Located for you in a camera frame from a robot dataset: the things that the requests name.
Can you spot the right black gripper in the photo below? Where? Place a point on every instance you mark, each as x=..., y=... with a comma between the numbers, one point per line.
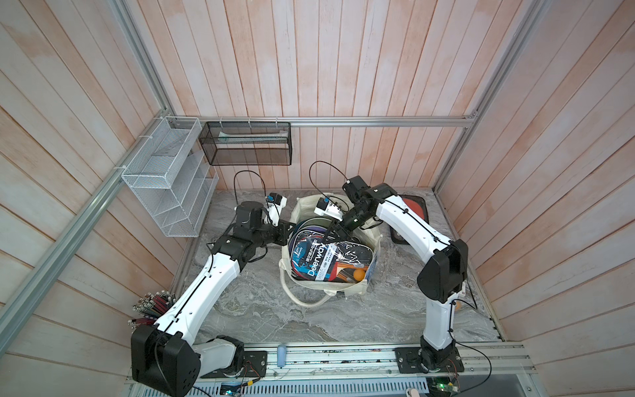
x=341, y=229

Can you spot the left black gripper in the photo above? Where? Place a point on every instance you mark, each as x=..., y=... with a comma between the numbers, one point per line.
x=284, y=228

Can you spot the red paddle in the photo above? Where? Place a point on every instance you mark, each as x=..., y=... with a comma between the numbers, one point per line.
x=418, y=205

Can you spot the Deerway paddle set clear case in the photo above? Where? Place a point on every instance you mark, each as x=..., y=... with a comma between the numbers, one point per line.
x=313, y=259

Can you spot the cream canvas tote bag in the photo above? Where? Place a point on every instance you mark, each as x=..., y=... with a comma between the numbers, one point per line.
x=303, y=216

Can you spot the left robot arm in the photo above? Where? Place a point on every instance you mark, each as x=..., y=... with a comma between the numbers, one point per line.
x=165, y=356

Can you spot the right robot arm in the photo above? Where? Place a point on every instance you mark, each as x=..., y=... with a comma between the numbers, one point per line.
x=444, y=263

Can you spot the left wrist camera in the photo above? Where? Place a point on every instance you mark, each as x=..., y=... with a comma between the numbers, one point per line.
x=274, y=205

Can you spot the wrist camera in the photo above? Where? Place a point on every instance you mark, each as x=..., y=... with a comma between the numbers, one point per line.
x=274, y=205
x=326, y=208

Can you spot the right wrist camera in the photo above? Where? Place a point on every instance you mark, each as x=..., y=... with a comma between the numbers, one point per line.
x=326, y=208

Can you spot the black mesh wall basket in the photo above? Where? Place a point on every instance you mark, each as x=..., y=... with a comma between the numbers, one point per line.
x=247, y=143

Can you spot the white wire mesh shelf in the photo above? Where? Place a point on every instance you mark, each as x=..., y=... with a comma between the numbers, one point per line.
x=170, y=176

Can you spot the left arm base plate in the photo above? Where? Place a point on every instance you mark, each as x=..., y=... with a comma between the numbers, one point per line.
x=250, y=364

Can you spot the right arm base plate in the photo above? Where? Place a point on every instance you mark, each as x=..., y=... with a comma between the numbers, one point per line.
x=412, y=360

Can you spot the aluminium front rail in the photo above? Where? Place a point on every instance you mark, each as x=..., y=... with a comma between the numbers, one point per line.
x=370, y=369

